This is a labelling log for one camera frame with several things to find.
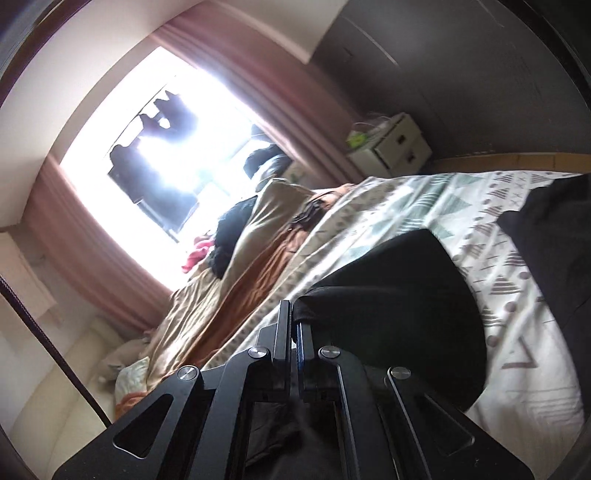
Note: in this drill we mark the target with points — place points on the black fluffy cloth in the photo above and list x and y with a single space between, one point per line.
231 235

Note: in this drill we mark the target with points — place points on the pale pillow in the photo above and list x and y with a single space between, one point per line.
131 376

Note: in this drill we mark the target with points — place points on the cream leather headboard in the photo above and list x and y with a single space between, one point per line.
55 378

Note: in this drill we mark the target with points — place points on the red cloth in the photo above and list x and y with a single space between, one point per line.
196 256

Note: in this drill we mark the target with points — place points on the white triangle-patterned duvet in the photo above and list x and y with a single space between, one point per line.
508 323

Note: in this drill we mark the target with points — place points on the dark grey wardrobe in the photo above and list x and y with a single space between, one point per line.
461 69

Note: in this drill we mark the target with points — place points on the bright window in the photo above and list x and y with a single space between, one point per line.
152 152

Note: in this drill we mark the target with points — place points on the dark hanging garment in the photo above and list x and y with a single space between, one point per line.
178 115
147 180

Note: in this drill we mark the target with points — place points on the bed with brown blanket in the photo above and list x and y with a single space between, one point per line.
258 277

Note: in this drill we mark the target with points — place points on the white drawer cabinet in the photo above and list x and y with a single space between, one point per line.
397 143

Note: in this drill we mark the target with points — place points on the pink curtain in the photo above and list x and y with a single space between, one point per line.
92 240
281 83

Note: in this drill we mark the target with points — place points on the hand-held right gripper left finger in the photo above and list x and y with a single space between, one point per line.
284 344

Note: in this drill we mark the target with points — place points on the green packet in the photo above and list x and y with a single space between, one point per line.
358 137

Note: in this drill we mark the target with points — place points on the large black garment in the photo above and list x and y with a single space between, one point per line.
397 300

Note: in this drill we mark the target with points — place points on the dark cloth bundle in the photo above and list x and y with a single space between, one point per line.
265 157

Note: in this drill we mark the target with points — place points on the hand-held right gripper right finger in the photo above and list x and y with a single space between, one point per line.
301 353

